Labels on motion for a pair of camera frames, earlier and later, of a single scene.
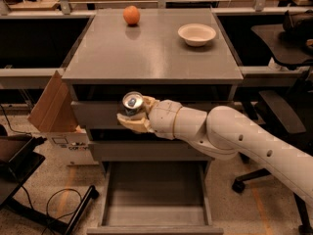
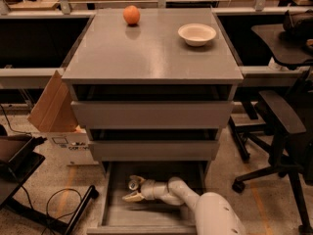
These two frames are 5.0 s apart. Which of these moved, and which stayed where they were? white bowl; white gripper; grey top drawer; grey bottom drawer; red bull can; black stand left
Moved: white gripper; red bull can
Stayed: grey top drawer; black stand left; grey bottom drawer; white bowl
